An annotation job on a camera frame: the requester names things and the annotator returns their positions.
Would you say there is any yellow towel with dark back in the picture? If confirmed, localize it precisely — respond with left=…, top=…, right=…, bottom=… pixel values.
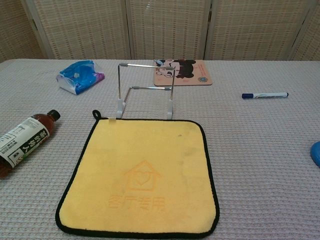
left=55, top=109, right=220, bottom=238

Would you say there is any cartoon girl mouse pad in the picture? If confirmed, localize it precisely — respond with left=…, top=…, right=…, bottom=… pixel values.
left=152, top=58, right=214, bottom=87

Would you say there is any woven folding screen panel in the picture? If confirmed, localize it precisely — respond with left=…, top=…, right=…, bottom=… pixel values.
left=124, top=0, right=213, bottom=60
left=289, top=0, right=320, bottom=62
left=0, top=0, right=48, bottom=63
left=21, top=0, right=132, bottom=60
left=204, top=0, right=313, bottom=61

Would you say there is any blue tissue pack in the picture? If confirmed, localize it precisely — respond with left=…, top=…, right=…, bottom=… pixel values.
left=55, top=59, right=106, bottom=96

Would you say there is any pale woven tablecloth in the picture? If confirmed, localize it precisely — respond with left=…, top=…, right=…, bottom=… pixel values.
left=0, top=58, right=320, bottom=240

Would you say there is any blue whiteboard marker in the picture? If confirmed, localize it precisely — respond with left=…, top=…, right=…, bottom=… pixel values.
left=241, top=91, right=290, bottom=100

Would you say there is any brown tea bottle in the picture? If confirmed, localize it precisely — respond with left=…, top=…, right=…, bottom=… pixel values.
left=0, top=109, right=62, bottom=180

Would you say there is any blue round disc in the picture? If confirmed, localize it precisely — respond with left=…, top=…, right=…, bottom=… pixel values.
left=309, top=141, right=320, bottom=168

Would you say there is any metal wire stand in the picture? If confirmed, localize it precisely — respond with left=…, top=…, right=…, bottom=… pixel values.
left=115, top=62, right=176, bottom=120

